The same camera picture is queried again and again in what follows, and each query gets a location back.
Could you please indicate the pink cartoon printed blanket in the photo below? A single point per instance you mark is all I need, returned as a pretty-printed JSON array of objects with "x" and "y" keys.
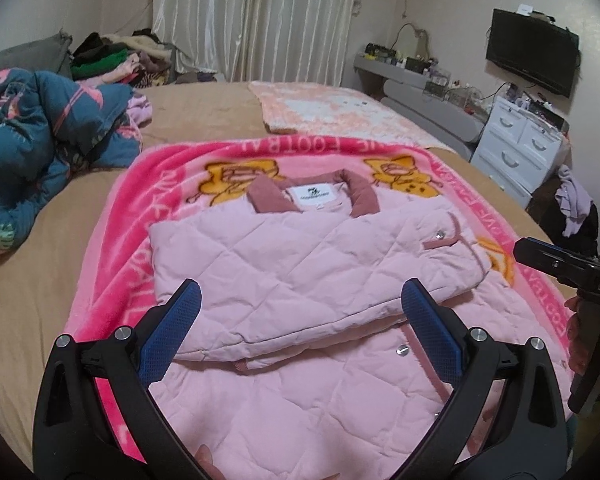
[{"x": 130, "y": 240}]

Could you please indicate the dark chair with clothes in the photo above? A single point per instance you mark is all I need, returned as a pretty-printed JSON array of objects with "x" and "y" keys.
[{"x": 545, "y": 210}]

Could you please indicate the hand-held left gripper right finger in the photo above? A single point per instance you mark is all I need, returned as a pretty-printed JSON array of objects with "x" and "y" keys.
[{"x": 430, "y": 330}]

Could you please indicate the blue floral duvet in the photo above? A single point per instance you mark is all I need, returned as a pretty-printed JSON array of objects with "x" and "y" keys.
[{"x": 40, "y": 135}]

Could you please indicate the pile of dark clothes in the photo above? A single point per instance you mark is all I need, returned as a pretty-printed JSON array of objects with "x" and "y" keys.
[{"x": 110, "y": 60}]

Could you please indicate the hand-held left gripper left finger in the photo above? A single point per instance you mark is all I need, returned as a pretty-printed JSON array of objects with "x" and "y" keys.
[{"x": 177, "y": 320}]

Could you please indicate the white pleated curtain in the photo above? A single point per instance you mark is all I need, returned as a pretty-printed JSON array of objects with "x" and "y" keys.
[{"x": 255, "y": 20}]

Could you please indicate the black television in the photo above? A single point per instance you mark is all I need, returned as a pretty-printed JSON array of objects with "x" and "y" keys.
[{"x": 530, "y": 50}]

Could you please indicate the bed with tan sheet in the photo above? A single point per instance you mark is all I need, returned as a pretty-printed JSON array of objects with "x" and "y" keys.
[{"x": 30, "y": 300}]

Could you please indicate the person's right hand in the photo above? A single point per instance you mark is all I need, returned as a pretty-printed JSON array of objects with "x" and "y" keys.
[{"x": 576, "y": 335}]

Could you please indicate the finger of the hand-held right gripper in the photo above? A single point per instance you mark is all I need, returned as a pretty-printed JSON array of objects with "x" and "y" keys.
[{"x": 555, "y": 260}]

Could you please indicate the peach floral mat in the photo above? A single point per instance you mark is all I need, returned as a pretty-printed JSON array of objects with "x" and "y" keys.
[{"x": 330, "y": 110}]

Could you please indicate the pink quilted jacket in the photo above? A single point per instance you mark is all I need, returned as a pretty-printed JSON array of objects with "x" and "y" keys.
[{"x": 280, "y": 270}]

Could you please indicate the assorted small clutter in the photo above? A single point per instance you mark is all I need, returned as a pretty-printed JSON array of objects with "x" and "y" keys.
[
  {"x": 535, "y": 105},
  {"x": 430, "y": 67}
]

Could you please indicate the light purple garment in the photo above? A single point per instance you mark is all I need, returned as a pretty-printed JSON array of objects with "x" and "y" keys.
[{"x": 572, "y": 205}]

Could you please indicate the grey headboard shelf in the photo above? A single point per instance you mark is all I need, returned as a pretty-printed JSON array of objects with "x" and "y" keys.
[{"x": 415, "y": 90}]

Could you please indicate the person's left hand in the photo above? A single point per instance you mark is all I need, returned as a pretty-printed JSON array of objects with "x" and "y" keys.
[{"x": 210, "y": 465}]

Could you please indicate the white drawer cabinet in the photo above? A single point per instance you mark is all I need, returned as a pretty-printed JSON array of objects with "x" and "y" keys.
[{"x": 510, "y": 150}]

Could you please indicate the grey pillow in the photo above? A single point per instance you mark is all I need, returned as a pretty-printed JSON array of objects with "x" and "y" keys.
[{"x": 25, "y": 57}]

